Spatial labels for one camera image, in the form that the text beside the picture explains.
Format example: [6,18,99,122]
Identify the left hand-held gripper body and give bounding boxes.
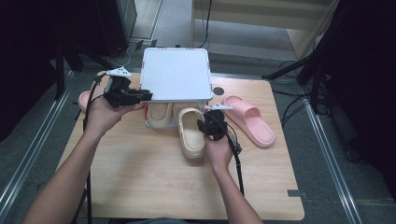
[103,65,138,109]

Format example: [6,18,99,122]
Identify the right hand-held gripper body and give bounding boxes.
[204,105,233,142]

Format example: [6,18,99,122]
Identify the cream clog shoe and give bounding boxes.
[177,106,207,160]
[146,102,174,129]

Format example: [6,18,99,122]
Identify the pink slide slipper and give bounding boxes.
[221,95,276,148]
[78,90,108,113]

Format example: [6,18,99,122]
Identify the white two-tier shoe rack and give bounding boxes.
[138,47,215,130]

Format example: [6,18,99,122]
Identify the person's right hand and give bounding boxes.
[204,136,233,175]

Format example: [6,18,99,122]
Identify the person's left hand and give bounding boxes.
[84,97,146,138]

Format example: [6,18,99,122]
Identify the black tripod stand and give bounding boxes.
[261,46,332,115]
[53,40,123,101]

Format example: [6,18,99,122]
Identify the light wooden platform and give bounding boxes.
[191,0,340,61]

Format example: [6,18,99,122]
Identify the white floor cable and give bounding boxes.
[106,45,134,68]

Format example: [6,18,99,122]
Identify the left hand-held gripper cable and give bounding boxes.
[81,73,108,224]

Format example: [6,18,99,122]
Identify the hand-held gripper cable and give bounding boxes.
[218,119,246,198]
[81,73,108,224]

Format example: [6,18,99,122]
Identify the right hand-held gripper cable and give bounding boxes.
[218,119,246,198]

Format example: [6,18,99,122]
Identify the black floor cables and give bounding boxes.
[272,59,312,127]

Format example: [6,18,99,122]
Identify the black hanging cable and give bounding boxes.
[195,0,213,49]

